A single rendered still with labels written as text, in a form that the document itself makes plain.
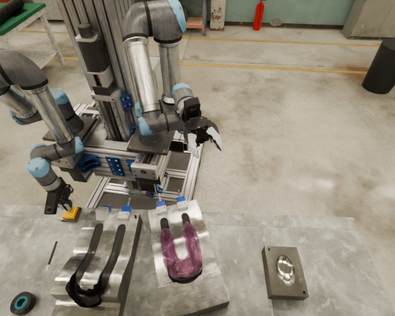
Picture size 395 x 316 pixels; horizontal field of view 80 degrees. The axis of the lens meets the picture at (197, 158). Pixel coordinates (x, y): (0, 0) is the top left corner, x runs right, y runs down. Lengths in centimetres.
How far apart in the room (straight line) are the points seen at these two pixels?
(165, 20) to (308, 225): 116
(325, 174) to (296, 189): 40
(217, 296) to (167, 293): 19
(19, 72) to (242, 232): 115
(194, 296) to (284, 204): 155
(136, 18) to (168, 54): 18
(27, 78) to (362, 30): 580
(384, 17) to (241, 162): 444
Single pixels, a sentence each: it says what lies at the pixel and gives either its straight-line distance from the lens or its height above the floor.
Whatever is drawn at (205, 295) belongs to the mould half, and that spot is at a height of 91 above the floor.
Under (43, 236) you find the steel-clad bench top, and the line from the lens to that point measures 146.
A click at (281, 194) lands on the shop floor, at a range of 246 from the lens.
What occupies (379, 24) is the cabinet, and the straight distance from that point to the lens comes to 621.
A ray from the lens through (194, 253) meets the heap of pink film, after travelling 111.
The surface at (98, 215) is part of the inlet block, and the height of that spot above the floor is 91.
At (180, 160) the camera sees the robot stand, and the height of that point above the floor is 21.
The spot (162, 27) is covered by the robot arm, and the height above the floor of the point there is 161.
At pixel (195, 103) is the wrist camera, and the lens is 69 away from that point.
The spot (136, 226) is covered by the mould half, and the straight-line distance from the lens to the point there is 120.
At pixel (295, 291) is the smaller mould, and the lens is 116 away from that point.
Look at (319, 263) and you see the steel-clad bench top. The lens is 132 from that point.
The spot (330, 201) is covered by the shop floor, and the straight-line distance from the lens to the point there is 260.
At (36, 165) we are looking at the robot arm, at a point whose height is 120.
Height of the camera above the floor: 194
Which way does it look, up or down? 48 degrees down
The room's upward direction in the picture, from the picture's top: straight up
